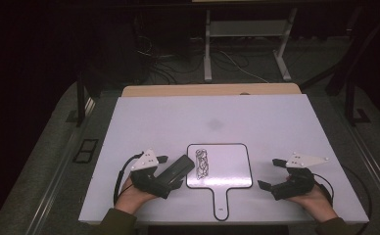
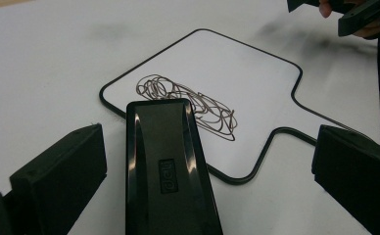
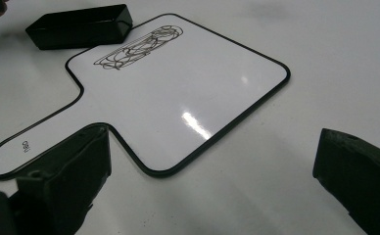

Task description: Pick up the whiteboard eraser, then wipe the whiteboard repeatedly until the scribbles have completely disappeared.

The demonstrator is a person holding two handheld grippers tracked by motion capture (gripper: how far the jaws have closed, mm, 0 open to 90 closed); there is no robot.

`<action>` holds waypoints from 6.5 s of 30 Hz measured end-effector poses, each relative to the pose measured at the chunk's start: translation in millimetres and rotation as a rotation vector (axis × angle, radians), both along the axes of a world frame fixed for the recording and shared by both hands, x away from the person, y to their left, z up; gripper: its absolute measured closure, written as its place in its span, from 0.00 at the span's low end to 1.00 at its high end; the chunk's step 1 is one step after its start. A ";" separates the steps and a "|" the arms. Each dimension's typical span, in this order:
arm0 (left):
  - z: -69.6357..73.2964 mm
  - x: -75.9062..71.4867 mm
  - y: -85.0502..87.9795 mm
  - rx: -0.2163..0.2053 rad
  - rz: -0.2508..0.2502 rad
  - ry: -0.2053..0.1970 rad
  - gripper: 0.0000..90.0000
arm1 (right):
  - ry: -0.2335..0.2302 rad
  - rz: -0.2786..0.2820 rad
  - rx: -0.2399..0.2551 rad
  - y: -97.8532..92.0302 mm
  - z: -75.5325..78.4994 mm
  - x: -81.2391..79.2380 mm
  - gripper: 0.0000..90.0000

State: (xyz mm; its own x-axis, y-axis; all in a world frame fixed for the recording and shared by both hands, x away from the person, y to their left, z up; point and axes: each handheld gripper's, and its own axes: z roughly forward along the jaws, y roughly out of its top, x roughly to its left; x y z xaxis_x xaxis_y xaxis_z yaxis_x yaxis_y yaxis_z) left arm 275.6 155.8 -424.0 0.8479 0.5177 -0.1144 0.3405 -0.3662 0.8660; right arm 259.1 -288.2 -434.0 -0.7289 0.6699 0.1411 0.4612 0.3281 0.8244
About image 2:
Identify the small white handheld whiteboard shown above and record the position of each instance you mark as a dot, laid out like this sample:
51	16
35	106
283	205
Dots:
227	71

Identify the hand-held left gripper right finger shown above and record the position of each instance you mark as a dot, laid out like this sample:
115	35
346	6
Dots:
357	176

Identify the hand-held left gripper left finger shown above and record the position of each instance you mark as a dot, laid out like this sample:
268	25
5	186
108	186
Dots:
57	182

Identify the black whiteboard eraser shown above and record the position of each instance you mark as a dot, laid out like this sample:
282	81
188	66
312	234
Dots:
165	163

